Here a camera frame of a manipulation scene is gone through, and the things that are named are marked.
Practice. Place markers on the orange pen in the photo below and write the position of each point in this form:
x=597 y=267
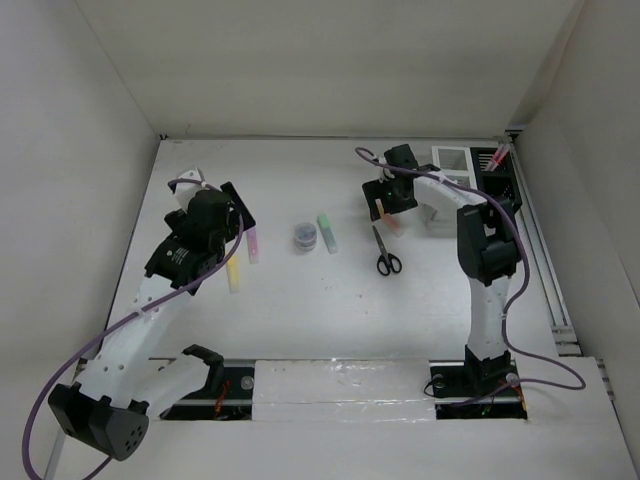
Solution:
x=502 y=159

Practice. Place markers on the red pen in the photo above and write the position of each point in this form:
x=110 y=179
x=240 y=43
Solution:
x=497 y=158

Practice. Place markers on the clear paperclip jar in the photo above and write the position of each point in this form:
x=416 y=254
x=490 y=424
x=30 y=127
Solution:
x=305 y=236

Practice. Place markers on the black desk organizer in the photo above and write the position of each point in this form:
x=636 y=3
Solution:
x=499 y=182

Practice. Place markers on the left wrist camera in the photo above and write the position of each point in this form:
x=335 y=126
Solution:
x=187 y=185

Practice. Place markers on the green highlighter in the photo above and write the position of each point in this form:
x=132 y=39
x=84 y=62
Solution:
x=327 y=233

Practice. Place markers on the black handled scissors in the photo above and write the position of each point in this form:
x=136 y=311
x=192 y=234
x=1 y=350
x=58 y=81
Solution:
x=387 y=263

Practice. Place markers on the purple pink highlighter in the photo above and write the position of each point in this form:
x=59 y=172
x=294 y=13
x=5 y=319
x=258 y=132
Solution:
x=253 y=246

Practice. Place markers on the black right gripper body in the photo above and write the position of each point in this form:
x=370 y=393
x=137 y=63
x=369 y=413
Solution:
x=385 y=189

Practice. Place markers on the orange highlighter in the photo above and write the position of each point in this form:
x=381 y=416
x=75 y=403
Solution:
x=388 y=220

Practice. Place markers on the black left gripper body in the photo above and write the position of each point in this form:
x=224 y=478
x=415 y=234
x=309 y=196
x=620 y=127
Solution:
x=227 y=235

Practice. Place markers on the yellow highlighter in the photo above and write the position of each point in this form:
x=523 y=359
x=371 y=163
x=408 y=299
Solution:
x=233 y=274

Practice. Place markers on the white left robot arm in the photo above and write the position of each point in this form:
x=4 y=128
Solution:
x=111 y=403

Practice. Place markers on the white desk organizer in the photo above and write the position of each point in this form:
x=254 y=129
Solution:
x=456 y=164

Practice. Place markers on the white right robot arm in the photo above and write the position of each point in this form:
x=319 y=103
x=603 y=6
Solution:
x=488 y=246

